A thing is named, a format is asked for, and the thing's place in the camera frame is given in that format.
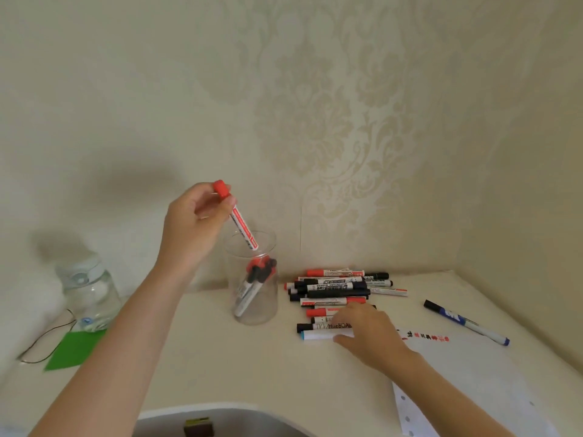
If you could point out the pile of whiteboard markers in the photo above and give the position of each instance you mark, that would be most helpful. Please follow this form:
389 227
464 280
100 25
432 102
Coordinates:
335 288

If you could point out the red whiteboard marker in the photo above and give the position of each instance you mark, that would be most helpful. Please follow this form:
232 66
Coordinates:
240 222

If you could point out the blue whiteboard marker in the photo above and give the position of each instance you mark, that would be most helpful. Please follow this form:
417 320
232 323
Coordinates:
464 321

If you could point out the person's right hand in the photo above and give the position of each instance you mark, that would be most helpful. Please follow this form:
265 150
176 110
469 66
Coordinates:
373 336

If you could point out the person's left hand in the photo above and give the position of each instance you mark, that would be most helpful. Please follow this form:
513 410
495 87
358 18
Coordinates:
186 232

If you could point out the green paper card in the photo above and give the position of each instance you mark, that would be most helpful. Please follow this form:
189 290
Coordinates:
73 350

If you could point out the clear plastic cup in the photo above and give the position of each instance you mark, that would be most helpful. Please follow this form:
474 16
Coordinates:
255 304

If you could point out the white paper sheet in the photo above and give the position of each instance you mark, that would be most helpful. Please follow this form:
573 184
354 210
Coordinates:
473 386

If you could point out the red cap marker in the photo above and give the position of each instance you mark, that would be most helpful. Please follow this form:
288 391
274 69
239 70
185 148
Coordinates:
258 263

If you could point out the clear water bottle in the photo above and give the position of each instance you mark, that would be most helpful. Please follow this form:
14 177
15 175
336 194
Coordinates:
91 295

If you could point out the person's right forearm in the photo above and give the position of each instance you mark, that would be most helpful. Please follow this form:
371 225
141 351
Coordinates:
446 400

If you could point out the black cap marker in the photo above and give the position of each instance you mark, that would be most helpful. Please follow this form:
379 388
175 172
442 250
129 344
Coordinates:
255 291
249 284

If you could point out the small brown box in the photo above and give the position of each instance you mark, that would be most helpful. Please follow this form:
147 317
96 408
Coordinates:
198 427

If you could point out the person's left thumb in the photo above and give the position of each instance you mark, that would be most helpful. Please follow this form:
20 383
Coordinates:
217 208

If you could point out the person's right thumb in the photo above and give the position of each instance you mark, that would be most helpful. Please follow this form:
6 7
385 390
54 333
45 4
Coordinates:
345 341

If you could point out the person's left forearm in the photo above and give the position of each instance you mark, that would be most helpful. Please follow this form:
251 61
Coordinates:
118 350

